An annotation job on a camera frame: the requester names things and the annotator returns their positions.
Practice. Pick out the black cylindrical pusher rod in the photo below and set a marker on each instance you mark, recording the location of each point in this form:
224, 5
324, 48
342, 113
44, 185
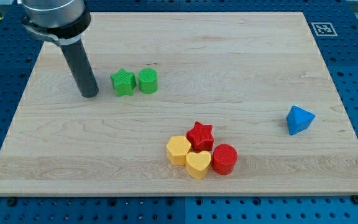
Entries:
79, 65

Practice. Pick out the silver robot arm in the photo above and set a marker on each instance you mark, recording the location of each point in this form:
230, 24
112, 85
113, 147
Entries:
62, 22

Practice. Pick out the green star block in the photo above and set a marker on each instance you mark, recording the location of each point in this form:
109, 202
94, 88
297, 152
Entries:
123, 82

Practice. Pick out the red star block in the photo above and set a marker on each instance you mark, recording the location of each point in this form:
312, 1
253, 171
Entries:
201, 137

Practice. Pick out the green cylinder block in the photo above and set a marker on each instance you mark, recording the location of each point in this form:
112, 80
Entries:
148, 81

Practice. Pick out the light wooden board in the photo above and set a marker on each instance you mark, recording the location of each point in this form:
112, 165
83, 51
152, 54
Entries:
238, 71

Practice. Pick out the yellow hexagon block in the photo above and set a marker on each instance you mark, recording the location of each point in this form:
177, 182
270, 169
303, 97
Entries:
176, 149

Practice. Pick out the yellow heart block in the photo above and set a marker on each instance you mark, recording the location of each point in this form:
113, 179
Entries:
197, 164

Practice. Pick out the red cylinder block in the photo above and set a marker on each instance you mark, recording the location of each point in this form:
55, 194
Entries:
224, 159

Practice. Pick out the blue triangular block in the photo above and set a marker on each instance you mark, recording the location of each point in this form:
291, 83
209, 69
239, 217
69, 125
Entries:
298, 120

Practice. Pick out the white fiducial marker tag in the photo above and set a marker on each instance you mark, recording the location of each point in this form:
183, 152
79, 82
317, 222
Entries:
324, 29

